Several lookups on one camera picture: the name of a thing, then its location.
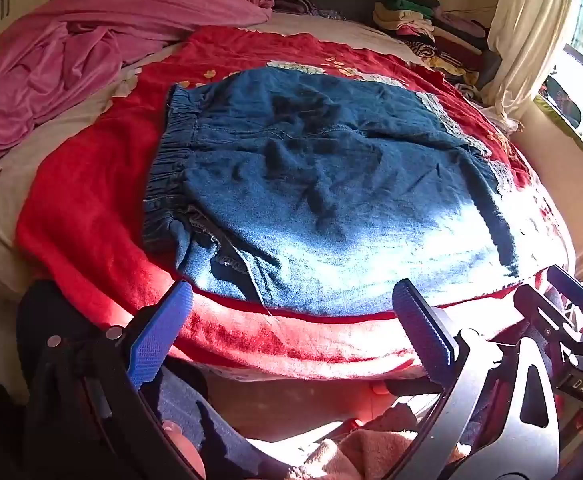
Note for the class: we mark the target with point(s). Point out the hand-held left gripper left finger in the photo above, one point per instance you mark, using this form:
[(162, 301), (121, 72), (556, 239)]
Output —
[(161, 332)]

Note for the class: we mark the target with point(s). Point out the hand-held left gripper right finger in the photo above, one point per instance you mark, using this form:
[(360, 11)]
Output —
[(424, 330)]

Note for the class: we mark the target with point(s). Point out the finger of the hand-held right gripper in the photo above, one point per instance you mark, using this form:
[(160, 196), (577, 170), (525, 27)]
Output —
[(566, 282), (539, 310)]

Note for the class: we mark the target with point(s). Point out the pink fuzzy cloth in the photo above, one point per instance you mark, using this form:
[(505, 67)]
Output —
[(361, 450)]

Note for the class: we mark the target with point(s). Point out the red floral blanket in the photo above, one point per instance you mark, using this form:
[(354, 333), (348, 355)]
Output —
[(81, 210)]

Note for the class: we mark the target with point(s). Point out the cream curtain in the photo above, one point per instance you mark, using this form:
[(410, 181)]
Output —
[(526, 35)]

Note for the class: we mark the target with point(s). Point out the pile of folded clothes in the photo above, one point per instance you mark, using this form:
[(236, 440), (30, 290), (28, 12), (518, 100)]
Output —
[(436, 35)]

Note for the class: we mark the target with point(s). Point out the pink blanket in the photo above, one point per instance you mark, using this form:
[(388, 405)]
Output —
[(96, 45)]

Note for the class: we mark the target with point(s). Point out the dark striped cloth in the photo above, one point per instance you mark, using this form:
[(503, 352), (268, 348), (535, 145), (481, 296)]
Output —
[(296, 5)]

